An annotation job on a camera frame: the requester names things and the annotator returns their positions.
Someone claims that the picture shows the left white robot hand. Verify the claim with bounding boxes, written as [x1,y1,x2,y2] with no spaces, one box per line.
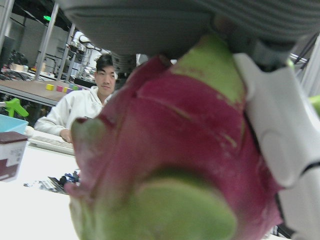
[53,0,320,240]

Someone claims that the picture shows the pink dragon fruit green leaves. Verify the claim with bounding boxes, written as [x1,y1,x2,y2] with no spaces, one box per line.
[63,33,320,240]

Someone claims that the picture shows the person in white hoodie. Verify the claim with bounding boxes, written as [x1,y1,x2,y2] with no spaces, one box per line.
[33,53,119,145]

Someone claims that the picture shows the brown wooden table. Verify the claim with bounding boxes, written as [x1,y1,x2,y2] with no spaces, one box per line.
[0,79,87,107]

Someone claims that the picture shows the green plastic stand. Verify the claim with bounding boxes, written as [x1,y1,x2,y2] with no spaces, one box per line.
[4,97,30,119]

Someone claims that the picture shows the white keyboard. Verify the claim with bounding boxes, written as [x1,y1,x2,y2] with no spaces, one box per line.
[28,135,76,156]

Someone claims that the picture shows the light blue plastic basin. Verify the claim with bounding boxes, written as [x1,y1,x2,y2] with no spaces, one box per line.
[0,114,29,134]

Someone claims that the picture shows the white maroon tin box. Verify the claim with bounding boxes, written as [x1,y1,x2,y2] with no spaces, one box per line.
[0,131,29,183]

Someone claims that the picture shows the grey metal post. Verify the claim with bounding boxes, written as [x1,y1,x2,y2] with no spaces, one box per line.
[34,3,60,81]
[58,23,77,83]

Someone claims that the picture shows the red blue loose wires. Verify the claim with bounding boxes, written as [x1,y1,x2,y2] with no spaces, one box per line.
[23,168,82,194]

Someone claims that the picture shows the slanted aluminium frame bar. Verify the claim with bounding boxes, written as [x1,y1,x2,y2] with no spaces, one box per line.
[298,31,320,97]

